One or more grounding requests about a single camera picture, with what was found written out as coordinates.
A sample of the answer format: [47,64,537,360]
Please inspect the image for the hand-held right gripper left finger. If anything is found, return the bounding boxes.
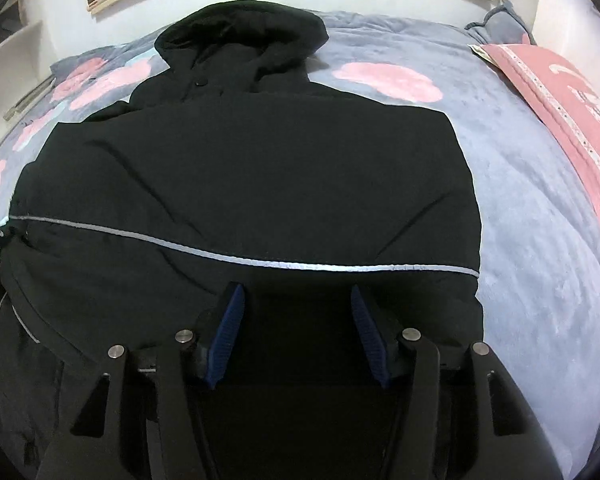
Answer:
[37,282,246,480]

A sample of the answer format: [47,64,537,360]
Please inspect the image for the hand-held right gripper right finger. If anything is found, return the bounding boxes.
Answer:
[350,284,563,480]

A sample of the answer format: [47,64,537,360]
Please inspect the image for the black shorts with white lettering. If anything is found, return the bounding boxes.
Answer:
[0,1,483,480]

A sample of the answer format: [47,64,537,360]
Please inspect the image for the stack of flat books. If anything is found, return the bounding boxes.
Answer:
[4,79,50,122]

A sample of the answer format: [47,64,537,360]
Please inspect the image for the white bookshelf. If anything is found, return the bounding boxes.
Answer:
[0,0,48,123]

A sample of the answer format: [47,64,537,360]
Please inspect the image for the grey floral blanket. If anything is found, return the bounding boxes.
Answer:
[0,10,600,476]

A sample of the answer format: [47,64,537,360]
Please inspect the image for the pink pillow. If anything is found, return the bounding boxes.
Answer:
[480,42,600,306]

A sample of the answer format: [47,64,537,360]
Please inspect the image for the grey pillow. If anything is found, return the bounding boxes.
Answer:
[465,2,536,47]

